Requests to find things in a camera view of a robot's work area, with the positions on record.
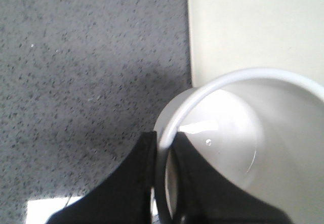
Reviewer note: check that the white smiley mug black handle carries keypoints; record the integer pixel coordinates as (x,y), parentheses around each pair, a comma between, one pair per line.
(261,128)

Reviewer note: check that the cream rectangular plastic tray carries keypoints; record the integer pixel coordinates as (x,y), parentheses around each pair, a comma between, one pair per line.
(227,35)

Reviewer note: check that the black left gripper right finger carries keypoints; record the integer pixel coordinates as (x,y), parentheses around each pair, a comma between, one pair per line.
(206,196)

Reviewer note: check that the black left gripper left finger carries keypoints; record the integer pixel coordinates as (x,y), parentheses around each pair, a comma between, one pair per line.
(124,197)

